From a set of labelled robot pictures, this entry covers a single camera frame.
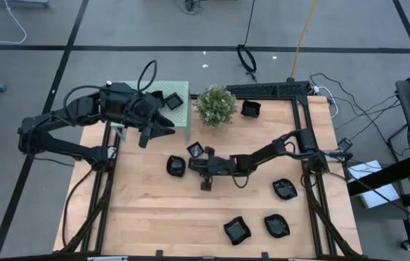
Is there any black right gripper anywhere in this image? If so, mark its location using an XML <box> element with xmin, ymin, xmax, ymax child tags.
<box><xmin>188</xmin><ymin>146</ymin><xmax>236</xmax><ymax>192</ymax></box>

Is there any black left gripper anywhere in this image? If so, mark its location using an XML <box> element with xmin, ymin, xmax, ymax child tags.
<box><xmin>99</xmin><ymin>82</ymin><xmax>176</xmax><ymax>149</ymax></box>

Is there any black small square mini plate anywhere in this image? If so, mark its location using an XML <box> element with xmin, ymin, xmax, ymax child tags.
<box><xmin>164</xmin><ymin>92</ymin><xmax>185</xmax><ymax>111</ymax></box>
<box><xmin>186</xmin><ymin>141</ymin><xmax>205</xmax><ymax>159</ymax></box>

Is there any black oval mini plate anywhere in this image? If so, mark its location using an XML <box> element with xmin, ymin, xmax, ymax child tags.
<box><xmin>165</xmin><ymin>154</ymin><xmax>187</xmax><ymax>178</ymax></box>

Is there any black wavy square mini plate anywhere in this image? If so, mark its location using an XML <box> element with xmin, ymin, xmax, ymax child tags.
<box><xmin>223</xmin><ymin>215</ymin><xmax>253</xmax><ymax>247</ymax></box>

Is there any black deep square mini plate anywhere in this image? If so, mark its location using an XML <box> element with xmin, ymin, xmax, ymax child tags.
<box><xmin>241</xmin><ymin>99</ymin><xmax>263</xmax><ymax>119</ymax></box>

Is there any black leaf-shaped mini plate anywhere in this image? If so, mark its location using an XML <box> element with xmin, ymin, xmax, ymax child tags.
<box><xmin>263</xmin><ymin>213</ymin><xmax>292</xmax><ymax>239</ymax></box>
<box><xmin>271</xmin><ymin>178</ymin><xmax>299</xmax><ymax>201</ymax></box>

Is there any mint green perforated side table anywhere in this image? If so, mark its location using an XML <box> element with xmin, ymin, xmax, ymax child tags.
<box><xmin>110</xmin><ymin>80</ymin><xmax>193</xmax><ymax>142</ymax></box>

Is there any green potted plant black pot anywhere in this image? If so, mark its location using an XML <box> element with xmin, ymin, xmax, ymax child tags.
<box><xmin>193</xmin><ymin>84</ymin><xmax>239</xmax><ymax>128</ymax></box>

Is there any small black box device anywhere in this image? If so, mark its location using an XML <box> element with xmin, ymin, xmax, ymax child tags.
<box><xmin>337</xmin><ymin>137</ymin><xmax>354</xmax><ymax>153</ymax></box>

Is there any white box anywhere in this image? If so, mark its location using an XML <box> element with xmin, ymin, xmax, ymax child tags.
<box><xmin>347</xmin><ymin>159</ymin><xmax>402</xmax><ymax>210</ymax></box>

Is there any black desk crossbar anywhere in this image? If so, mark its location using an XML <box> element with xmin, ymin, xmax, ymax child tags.
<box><xmin>345</xmin><ymin>155</ymin><xmax>410</xmax><ymax>197</ymax></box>

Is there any grey metal cart base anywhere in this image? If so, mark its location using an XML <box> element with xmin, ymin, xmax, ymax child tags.
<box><xmin>0</xmin><ymin>0</ymin><xmax>51</xmax><ymax>9</ymax></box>

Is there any black left wrist camera cable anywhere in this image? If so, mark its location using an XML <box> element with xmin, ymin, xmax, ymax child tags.
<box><xmin>137</xmin><ymin>59</ymin><xmax>158</xmax><ymax>92</ymax></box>

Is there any black metal rig frame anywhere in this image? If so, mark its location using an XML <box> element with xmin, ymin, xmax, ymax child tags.
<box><xmin>54</xmin><ymin>80</ymin><xmax>364</xmax><ymax>260</ymax></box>

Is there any black hanging cable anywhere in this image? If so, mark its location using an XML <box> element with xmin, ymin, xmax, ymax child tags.
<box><xmin>236</xmin><ymin>0</ymin><xmax>259</xmax><ymax>83</ymax></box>

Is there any black cable bundle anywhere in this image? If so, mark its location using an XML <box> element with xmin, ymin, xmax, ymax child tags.
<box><xmin>175</xmin><ymin>0</ymin><xmax>205</xmax><ymax>15</ymax></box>

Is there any white power plug cable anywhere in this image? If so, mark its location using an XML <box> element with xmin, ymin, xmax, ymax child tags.
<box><xmin>311</xmin><ymin>85</ymin><xmax>340</xmax><ymax>120</ymax></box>

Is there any thick yellow hanging cable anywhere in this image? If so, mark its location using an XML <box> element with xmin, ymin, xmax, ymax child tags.
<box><xmin>290</xmin><ymin>0</ymin><xmax>318</xmax><ymax>81</ymax></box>

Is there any white floor cable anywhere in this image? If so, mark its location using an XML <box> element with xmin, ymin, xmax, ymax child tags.
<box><xmin>0</xmin><ymin>0</ymin><xmax>28</xmax><ymax>45</ymax></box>

